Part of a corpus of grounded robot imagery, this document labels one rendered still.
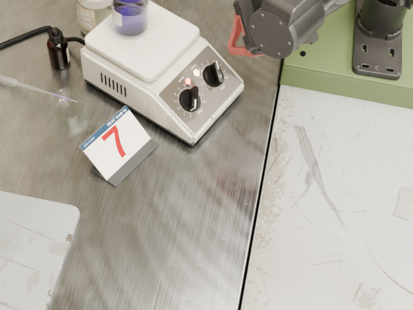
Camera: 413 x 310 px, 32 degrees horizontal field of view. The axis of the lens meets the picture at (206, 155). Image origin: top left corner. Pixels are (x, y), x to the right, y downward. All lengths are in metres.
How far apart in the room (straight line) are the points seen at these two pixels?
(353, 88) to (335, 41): 0.08
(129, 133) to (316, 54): 0.30
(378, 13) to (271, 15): 0.36
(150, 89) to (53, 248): 0.24
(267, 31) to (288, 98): 0.33
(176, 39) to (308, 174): 0.26
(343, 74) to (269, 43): 0.31
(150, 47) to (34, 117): 0.19
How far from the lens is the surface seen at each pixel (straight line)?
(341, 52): 1.07
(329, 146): 1.01
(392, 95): 1.07
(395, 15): 1.07
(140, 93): 0.97
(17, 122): 1.03
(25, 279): 0.89
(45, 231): 0.91
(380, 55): 1.07
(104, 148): 0.95
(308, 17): 0.74
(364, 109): 1.07
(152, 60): 0.96
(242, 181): 0.96
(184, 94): 0.97
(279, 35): 0.73
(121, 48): 0.98
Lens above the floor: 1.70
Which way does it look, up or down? 55 degrees down
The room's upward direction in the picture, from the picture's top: 6 degrees clockwise
